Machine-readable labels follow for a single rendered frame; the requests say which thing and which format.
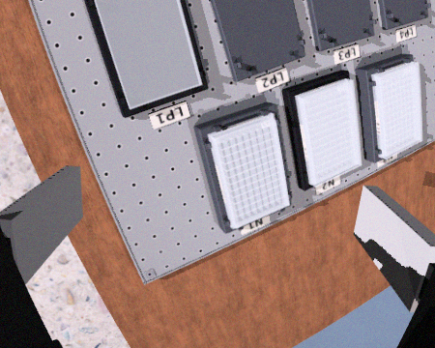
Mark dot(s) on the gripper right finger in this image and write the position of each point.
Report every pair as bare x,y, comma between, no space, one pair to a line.
403,249

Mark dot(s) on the black rectangular nest frame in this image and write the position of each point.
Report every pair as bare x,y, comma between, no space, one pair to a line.
293,119

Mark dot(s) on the grey perforated base plate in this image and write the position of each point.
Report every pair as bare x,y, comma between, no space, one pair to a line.
154,181

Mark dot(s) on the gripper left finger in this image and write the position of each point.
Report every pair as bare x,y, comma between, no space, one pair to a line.
34,226

